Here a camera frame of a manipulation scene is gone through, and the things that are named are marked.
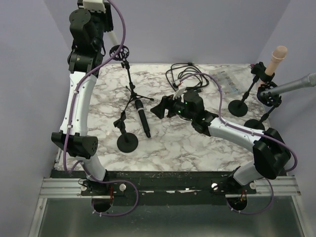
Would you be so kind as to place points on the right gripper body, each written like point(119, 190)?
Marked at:
point(173, 110)

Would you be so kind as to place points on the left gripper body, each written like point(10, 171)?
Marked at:
point(106, 19)

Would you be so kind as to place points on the white microphone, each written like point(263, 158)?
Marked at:
point(113, 38)

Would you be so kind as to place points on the black microphone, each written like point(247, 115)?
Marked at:
point(142, 118)

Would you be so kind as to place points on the black tripod mic stand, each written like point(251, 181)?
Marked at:
point(134, 97)

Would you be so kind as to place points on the black round-base mic stand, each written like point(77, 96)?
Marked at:
point(127, 142)

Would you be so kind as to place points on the round-base stand with clip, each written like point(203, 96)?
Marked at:
point(238, 108)

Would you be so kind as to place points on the beige microphone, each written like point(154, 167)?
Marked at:
point(278, 55)

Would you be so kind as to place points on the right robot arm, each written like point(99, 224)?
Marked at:
point(269, 152)

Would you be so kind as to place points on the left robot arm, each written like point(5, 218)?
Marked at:
point(88, 23)

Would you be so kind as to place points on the round-base stand with shockmount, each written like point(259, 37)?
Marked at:
point(267, 99)

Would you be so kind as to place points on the silver microphone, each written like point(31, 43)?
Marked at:
point(306, 81)

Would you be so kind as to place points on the clear plastic organizer box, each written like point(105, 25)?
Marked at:
point(227, 82)

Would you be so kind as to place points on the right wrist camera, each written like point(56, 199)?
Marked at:
point(180, 88)

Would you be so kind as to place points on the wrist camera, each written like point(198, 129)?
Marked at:
point(180, 88)
point(92, 5)

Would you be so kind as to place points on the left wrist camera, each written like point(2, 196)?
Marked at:
point(92, 5)

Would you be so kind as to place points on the black mounting rail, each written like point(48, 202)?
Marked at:
point(129, 188)

